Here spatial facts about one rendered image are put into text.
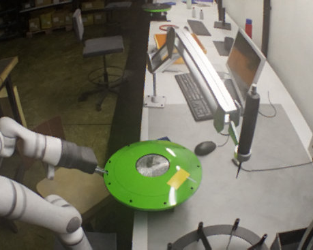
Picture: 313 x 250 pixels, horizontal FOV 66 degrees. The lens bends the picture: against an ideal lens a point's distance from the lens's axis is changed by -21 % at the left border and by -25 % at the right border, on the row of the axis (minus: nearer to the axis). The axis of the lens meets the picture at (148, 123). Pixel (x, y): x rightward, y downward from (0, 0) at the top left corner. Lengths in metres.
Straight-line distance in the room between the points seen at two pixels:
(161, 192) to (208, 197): 0.26
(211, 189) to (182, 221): 0.18
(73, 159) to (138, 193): 0.22
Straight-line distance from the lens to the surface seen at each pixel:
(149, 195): 0.87
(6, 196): 0.58
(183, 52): 1.00
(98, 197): 1.48
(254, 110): 0.66
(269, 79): 1.94
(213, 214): 1.03
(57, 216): 0.70
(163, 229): 0.98
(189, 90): 1.60
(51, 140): 0.77
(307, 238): 0.56
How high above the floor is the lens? 1.75
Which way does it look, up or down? 37 degrees down
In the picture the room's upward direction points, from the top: 3 degrees counter-clockwise
